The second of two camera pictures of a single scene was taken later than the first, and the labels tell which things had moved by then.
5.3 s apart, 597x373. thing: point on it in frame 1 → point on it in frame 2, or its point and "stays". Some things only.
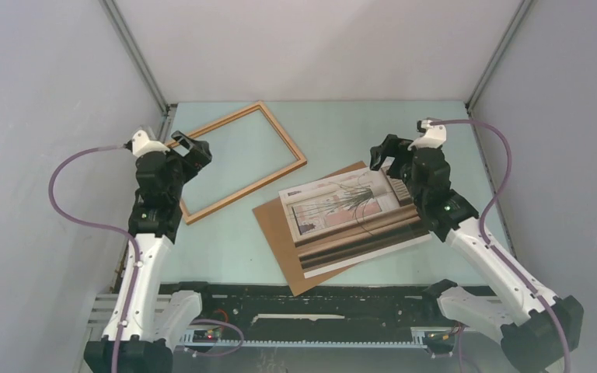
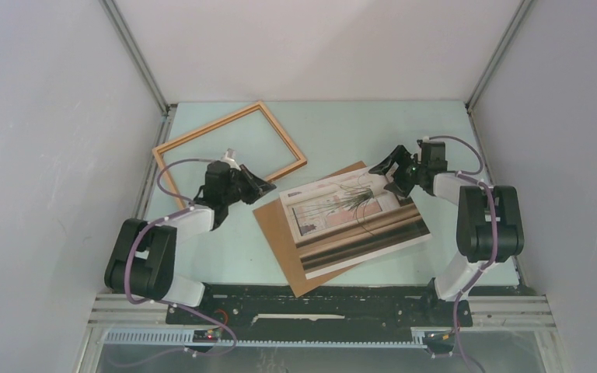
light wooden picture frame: x=228 y=120 stays
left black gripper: x=197 y=158 → x=256 y=187
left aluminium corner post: x=138 y=58 stays
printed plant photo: x=349 y=220 stays
